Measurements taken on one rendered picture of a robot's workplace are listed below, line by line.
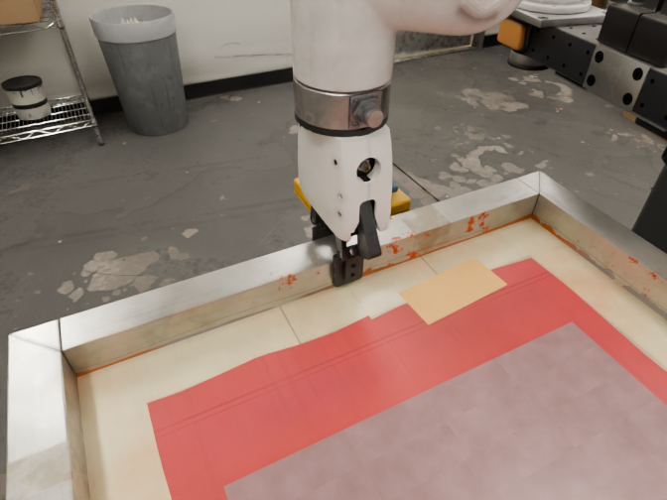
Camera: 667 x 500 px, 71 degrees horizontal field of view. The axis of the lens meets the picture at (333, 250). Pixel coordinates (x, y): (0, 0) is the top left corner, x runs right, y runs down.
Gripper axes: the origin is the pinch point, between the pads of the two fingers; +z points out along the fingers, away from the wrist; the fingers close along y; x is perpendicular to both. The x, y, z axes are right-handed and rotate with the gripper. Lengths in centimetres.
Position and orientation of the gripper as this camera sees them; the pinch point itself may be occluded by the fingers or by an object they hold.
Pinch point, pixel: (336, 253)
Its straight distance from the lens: 47.8
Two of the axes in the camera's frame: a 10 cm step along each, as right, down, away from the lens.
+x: -8.9, 2.9, -3.5
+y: -4.5, -6.0, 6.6
